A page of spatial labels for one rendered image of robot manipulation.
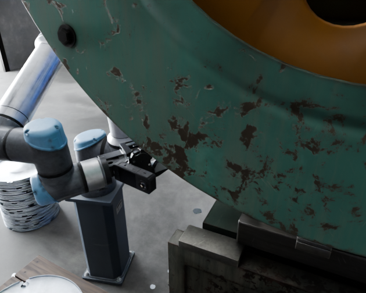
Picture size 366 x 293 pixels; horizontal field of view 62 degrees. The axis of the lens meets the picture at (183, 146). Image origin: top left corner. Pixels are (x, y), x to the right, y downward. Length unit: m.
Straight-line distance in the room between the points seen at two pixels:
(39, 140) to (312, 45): 0.51
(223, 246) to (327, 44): 0.50
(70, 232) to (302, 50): 1.59
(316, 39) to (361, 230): 0.18
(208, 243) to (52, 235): 1.20
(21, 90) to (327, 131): 0.68
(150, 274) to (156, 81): 1.26
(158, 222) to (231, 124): 1.47
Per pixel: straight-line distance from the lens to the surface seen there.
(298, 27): 0.33
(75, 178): 0.72
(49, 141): 0.65
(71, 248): 1.68
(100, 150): 1.10
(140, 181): 0.69
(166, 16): 0.29
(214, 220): 0.76
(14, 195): 1.75
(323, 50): 0.33
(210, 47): 0.28
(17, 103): 0.78
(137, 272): 1.51
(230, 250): 0.70
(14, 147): 0.70
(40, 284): 1.05
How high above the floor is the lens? 1.14
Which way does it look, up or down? 27 degrees down
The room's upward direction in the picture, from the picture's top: straight up
